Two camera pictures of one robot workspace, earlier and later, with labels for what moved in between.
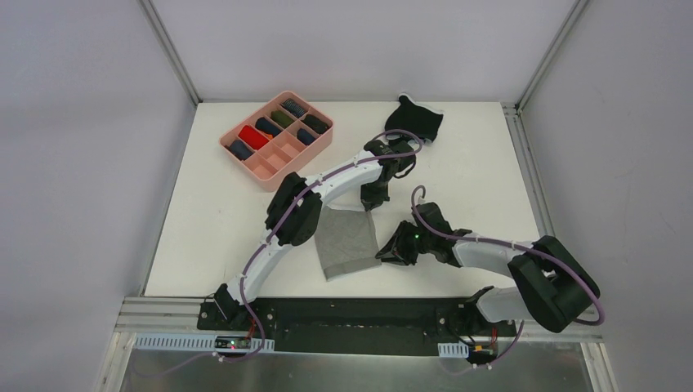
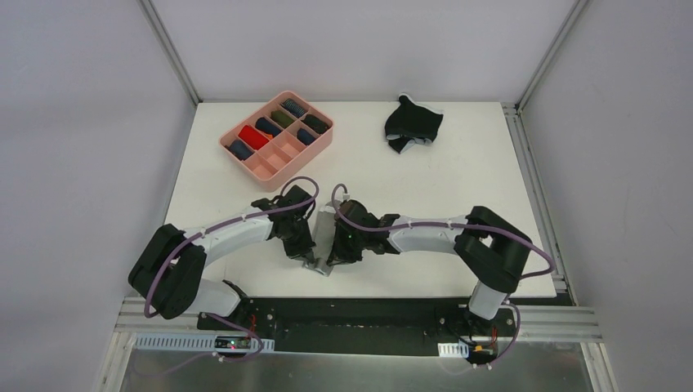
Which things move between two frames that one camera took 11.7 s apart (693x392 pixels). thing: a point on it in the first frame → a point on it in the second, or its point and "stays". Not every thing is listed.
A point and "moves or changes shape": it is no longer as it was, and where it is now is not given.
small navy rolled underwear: [305, 137] stays
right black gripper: [399, 246] → [340, 252]
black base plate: [373, 326] stays
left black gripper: [373, 192] → [300, 246]
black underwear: [413, 118] stays
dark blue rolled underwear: [239, 149] stays
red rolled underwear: [254, 138] stays
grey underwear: [346, 242] moves or changes shape
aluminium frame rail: [159, 314] stays
